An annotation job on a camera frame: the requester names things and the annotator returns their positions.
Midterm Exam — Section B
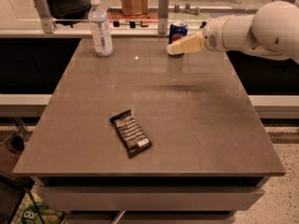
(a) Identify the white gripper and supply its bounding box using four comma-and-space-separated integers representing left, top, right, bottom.
166, 16, 232, 55

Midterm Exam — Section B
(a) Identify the blue pepsi can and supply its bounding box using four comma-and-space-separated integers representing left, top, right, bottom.
168, 21, 188, 44

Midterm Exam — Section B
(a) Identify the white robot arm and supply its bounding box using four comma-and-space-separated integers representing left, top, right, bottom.
166, 1, 299, 63

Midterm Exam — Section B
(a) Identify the black rxbar chocolate wrapper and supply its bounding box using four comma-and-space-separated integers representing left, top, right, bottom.
109, 110, 151, 158

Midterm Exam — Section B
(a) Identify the clear plastic water bottle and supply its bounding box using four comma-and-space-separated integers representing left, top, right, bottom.
88, 0, 113, 57

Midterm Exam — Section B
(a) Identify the black office chair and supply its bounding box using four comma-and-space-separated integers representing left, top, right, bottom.
47, 0, 91, 26

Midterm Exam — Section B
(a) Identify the grey drawer front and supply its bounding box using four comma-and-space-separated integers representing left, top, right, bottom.
38, 187, 263, 211

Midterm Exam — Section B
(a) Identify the green chip bag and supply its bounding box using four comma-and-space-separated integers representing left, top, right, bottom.
21, 193, 65, 224

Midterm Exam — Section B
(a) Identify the middle metal railing post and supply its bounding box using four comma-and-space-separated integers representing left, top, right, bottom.
158, 0, 169, 35

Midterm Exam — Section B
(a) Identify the left metal railing post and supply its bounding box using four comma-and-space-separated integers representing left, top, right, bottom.
33, 0, 56, 34

